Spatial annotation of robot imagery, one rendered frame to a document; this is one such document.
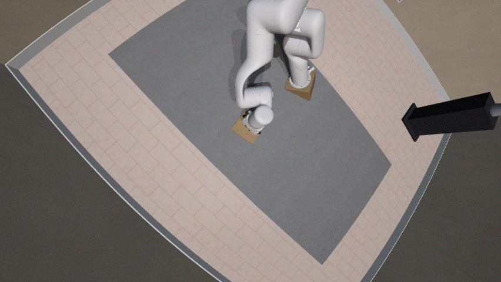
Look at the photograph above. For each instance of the light orange mat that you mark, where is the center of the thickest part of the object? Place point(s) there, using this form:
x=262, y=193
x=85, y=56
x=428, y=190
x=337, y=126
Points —
x=243, y=131

